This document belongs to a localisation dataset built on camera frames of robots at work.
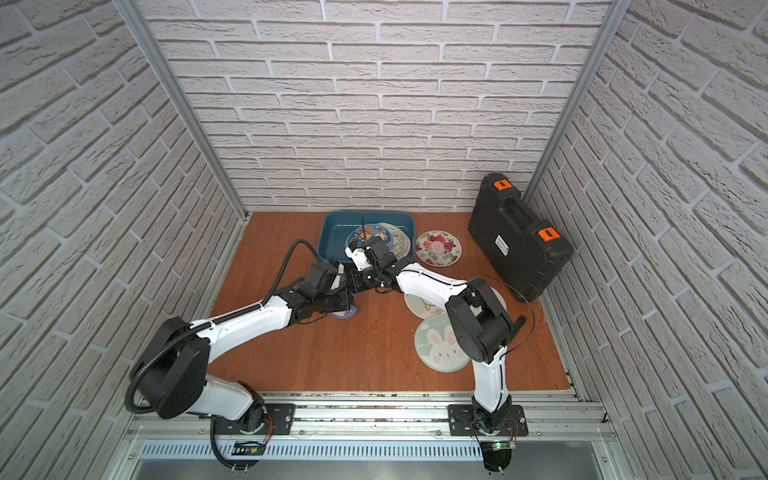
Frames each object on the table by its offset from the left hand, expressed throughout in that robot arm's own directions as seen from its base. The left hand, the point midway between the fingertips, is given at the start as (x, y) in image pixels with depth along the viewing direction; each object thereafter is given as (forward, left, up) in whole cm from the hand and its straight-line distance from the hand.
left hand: (360, 295), depth 87 cm
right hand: (+4, +3, +1) cm, 5 cm away
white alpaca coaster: (+1, -20, -9) cm, 22 cm away
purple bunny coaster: (-3, +5, -7) cm, 9 cm away
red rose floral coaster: (+25, -27, -8) cm, 38 cm away
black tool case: (+7, -47, +12) cm, 49 cm away
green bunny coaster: (-12, -23, -9) cm, 28 cm away
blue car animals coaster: (+29, +2, -6) cm, 30 cm away
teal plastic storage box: (+35, +13, -8) cm, 38 cm away
